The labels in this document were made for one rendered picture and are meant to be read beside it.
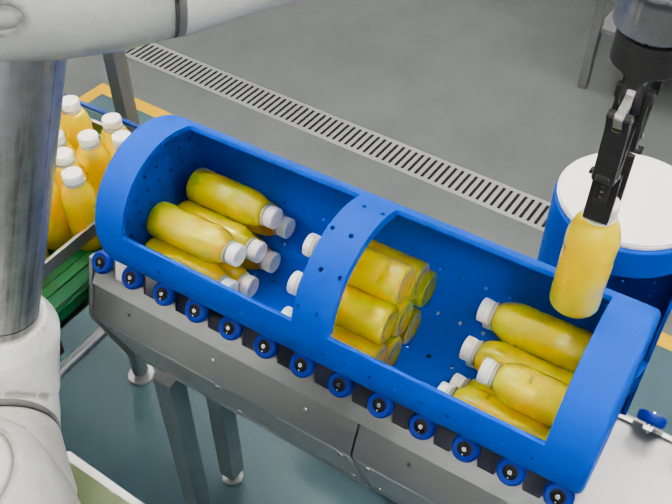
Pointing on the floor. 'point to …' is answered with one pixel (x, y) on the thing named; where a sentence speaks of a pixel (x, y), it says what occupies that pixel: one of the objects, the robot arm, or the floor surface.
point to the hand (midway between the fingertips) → (608, 186)
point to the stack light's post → (121, 85)
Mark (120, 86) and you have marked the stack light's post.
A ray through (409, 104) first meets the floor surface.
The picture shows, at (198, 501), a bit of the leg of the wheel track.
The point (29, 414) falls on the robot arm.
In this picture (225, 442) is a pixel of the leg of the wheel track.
